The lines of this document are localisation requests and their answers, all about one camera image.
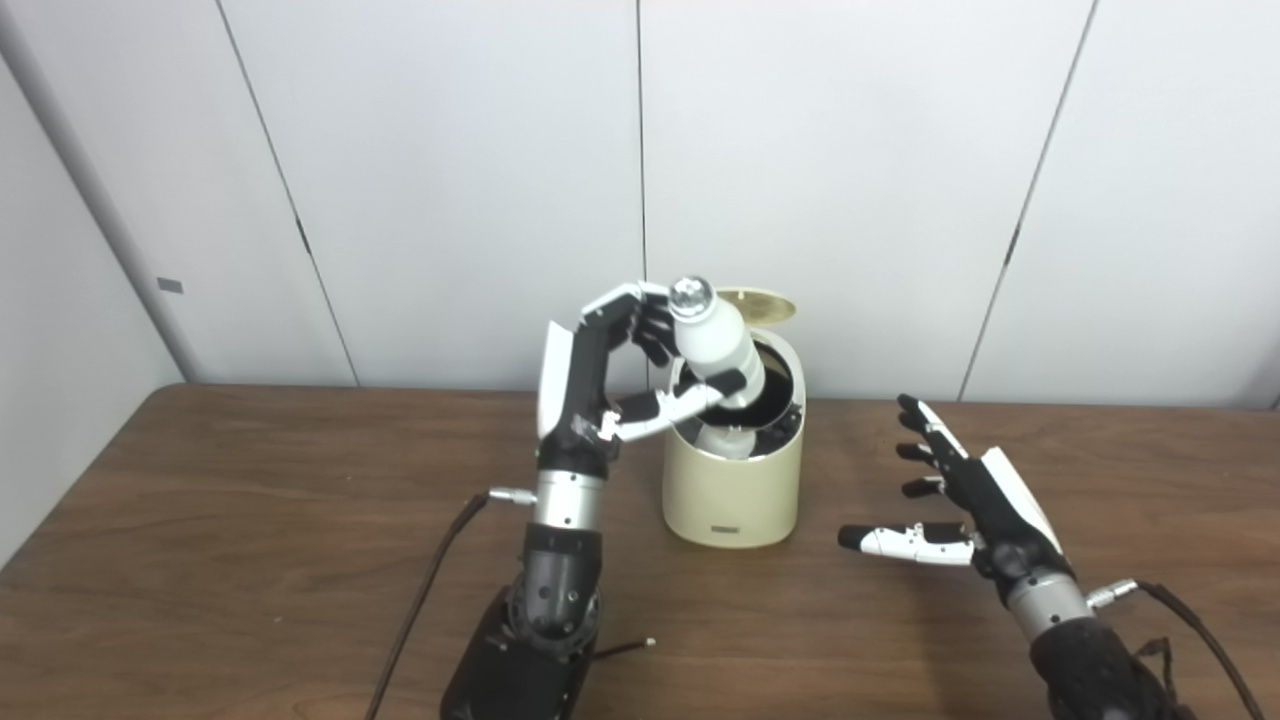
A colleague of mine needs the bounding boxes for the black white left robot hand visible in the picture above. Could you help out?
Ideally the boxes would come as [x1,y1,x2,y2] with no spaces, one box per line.
[536,282,749,479]

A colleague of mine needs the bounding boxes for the small white plastic bottle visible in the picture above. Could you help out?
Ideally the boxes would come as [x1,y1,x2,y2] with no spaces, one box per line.
[668,277,768,413]

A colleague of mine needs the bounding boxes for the black bin liner bag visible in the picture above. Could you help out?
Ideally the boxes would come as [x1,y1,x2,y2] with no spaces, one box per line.
[675,345,801,456]

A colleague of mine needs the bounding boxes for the cream-colored bin body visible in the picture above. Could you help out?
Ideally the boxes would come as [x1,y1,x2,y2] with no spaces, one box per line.
[662,328,807,549]

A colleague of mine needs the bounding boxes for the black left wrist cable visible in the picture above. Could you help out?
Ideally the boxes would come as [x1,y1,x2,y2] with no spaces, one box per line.
[365,487,538,720]

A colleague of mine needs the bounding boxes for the cream round bin lid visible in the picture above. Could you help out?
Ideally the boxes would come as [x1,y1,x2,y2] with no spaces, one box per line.
[715,288,798,326]

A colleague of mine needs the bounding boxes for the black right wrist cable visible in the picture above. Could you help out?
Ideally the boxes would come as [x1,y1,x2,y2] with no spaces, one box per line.
[1088,578,1266,720]

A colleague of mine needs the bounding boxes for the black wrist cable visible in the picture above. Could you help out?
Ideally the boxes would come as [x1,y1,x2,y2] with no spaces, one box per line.
[1088,578,1266,720]
[365,487,538,720]

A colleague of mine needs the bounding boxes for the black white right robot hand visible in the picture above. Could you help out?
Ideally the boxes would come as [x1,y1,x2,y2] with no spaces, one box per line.
[838,393,1076,609]

